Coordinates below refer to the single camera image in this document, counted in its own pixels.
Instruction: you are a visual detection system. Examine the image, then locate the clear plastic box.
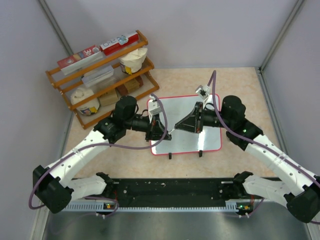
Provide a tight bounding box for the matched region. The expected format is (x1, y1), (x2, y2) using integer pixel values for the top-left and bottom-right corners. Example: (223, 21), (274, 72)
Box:
(81, 65), (114, 88)

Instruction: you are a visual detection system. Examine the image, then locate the grey slotted cable duct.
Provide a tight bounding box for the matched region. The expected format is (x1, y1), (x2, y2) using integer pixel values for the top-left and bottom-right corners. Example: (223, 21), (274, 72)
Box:
(62, 200), (253, 214)

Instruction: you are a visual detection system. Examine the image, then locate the white bag upper shelf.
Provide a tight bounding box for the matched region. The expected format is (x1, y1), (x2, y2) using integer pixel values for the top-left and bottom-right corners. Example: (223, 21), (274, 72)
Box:
(119, 47), (148, 75)

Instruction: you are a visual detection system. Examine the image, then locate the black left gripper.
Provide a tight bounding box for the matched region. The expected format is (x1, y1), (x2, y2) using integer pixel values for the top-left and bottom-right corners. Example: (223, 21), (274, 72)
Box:
(124, 113), (171, 142)

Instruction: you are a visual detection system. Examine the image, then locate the white bag lower shelf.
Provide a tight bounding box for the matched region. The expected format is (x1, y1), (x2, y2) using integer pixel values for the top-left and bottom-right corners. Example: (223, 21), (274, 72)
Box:
(70, 87), (100, 117)

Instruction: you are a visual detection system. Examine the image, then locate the red white wrap box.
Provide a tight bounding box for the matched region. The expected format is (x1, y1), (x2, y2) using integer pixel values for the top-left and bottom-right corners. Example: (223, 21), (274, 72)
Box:
(57, 45), (103, 75)

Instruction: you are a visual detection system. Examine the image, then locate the white bag shelf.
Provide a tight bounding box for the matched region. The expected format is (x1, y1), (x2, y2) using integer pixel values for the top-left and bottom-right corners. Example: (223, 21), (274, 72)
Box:
(119, 47), (148, 75)
(70, 87), (100, 117)

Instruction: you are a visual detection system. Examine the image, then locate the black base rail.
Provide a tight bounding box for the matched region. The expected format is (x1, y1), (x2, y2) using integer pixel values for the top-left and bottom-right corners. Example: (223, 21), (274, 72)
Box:
(84, 177), (253, 208)

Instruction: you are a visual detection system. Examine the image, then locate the brown block right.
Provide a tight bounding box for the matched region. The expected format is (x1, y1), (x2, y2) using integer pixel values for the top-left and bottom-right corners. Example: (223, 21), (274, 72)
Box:
(116, 76), (144, 96)

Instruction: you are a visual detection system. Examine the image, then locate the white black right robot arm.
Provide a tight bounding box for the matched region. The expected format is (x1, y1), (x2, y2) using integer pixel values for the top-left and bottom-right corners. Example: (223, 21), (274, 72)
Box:
(174, 95), (320, 223)

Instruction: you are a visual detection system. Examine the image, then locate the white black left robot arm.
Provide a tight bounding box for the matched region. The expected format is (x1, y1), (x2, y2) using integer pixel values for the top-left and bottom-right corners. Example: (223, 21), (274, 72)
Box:
(28, 94), (172, 214)

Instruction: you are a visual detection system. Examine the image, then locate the tan block left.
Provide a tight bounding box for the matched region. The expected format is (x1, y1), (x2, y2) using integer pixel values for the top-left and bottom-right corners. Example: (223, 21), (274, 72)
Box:
(98, 89), (119, 107)

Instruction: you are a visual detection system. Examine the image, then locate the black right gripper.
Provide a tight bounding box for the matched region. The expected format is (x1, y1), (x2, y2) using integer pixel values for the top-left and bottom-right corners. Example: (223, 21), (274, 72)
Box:
(175, 102), (233, 134)

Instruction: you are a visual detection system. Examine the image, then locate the orange wooden shelf rack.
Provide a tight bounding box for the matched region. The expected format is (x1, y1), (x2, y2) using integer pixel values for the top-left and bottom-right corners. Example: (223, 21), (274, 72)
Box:
(45, 30), (160, 129)

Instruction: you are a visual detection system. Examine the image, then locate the red foil box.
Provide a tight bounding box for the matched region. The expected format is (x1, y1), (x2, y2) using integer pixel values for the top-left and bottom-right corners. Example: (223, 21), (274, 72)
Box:
(99, 31), (139, 56)

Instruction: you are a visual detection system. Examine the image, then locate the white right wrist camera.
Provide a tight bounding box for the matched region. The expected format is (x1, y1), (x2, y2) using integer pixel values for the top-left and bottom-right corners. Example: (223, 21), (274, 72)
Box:
(195, 85), (212, 105)

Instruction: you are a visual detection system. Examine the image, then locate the black whiteboard clip right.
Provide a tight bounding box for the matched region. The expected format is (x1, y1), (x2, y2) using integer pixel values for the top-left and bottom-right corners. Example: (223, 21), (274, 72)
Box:
(198, 150), (203, 158)

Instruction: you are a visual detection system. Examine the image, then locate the pink framed whiteboard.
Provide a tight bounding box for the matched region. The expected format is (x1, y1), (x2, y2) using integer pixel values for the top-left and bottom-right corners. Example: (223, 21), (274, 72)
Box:
(151, 95), (222, 155)

